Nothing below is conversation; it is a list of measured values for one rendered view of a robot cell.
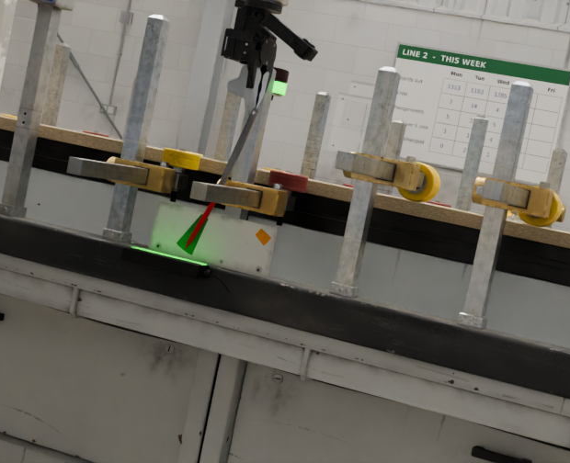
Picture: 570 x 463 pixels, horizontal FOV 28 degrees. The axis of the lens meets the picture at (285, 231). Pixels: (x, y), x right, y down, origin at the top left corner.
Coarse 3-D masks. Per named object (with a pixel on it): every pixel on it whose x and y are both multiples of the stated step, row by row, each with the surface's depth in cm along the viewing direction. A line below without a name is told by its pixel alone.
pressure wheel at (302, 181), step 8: (272, 176) 235; (280, 176) 234; (288, 176) 234; (296, 176) 234; (304, 176) 235; (272, 184) 235; (288, 184) 234; (296, 184) 234; (304, 184) 236; (288, 192) 237; (304, 192) 237; (280, 224) 238
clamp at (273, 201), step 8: (216, 184) 226; (232, 184) 224; (240, 184) 224; (248, 184) 223; (264, 192) 222; (272, 192) 221; (280, 192) 221; (264, 200) 222; (272, 200) 221; (280, 200) 222; (240, 208) 223; (248, 208) 223; (256, 208) 222; (264, 208) 222; (272, 208) 221; (280, 208) 223; (280, 216) 224
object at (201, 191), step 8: (192, 184) 200; (200, 184) 199; (208, 184) 200; (192, 192) 200; (200, 192) 199; (208, 192) 200; (216, 192) 203; (224, 192) 206; (232, 192) 209; (240, 192) 212; (248, 192) 216; (256, 192) 220; (208, 200) 200; (216, 200) 203; (224, 200) 207; (232, 200) 210; (240, 200) 213; (248, 200) 217; (256, 200) 221; (288, 200) 235; (288, 208) 236
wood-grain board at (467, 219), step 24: (0, 120) 268; (96, 144) 259; (120, 144) 256; (216, 168) 248; (312, 192) 240; (336, 192) 238; (432, 216) 231; (456, 216) 229; (480, 216) 227; (552, 240) 222
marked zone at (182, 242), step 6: (204, 222) 226; (192, 228) 227; (186, 234) 227; (198, 234) 227; (180, 240) 228; (186, 240) 227; (198, 240) 226; (180, 246) 228; (192, 246) 227; (192, 252) 227
